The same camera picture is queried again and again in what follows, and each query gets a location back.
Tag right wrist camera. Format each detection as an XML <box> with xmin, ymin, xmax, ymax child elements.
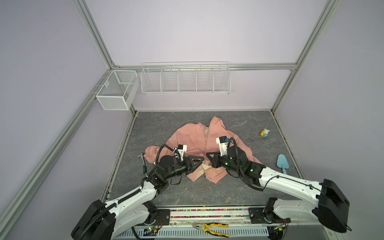
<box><xmin>216</xmin><ymin>136</ymin><xmax>229</xmax><ymax>157</ymax></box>

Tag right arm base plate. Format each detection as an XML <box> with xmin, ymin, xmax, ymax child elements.
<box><xmin>248</xmin><ymin>207</ymin><xmax>291</xmax><ymax>224</ymax></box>

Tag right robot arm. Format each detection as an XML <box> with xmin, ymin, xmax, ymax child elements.
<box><xmin>206</xmin><ymin>136</ymin><xmax>351</xmax><ymax>233</ymax></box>

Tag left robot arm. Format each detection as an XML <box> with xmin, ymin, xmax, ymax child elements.
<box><xmin>71</xmin><ymin>144</ymin><xmax>205</xmax><ymax>240</ymax></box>

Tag pink Snoopy zip jacket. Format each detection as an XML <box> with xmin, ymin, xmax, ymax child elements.
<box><xmin>143</xmin><ymin>116</ymin><xmax>262</xmax><ymax>184</ymax></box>

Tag white mesh box basket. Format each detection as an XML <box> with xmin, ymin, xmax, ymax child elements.
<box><xmin>96</xmin><ymin>70</ymin><xmax>140</xmax><ymax>111</ymax></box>

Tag white wire shelf basket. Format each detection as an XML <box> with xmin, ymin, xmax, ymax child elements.
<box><xmin>141</xmin><ymin>62</ymin><xmax>232</xmax><ymax>95</ymax></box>

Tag yellow handled pliers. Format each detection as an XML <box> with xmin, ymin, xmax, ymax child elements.
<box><xmin>192</xmin><ymin>223</ymin><xmax>229</xmax><ymax>238</ymax></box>

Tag small green circuit board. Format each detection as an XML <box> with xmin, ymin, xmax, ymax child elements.
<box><xmin>143</xmin><ymin>228</ymin><xmax>158</xmax><ymax>237</ymax></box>

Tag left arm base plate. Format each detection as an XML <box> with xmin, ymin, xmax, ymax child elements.
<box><xmin>144</xmin><ymin>209</ymin><xmax>171</xmax><ymax>226</ymax></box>

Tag white slotted cable duct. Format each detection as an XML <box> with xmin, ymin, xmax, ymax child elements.
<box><xmin>135</xmin><ymin>226</ymin><xmax>270</xmax><ymax>240</ymax></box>

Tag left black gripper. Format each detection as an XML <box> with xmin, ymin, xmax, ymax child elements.
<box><xmin>165</xmin><ymin>155</ymin><xmax>204</xmax><ymax>180</ymax></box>

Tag teal silicone spatula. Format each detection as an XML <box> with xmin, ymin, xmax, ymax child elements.
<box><xmin>277</xmin><ymin>154</ymin><xmax>290</xmax><ymax>175</ymax></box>

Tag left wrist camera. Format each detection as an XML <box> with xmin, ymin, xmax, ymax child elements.
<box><xmin>174</xmin><ymin>145</ymin><xmax>187</xmax><ymax>161</ymax></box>

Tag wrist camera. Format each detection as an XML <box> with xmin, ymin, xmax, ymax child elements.
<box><xmin>216</xmin><ymin>136</ymin><xmax>229</xmax><ymax>157</ymax></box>
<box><xmin>174</xmin><ymin>145</ymin><xmax>187</xmax><ymax>161</ymax></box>

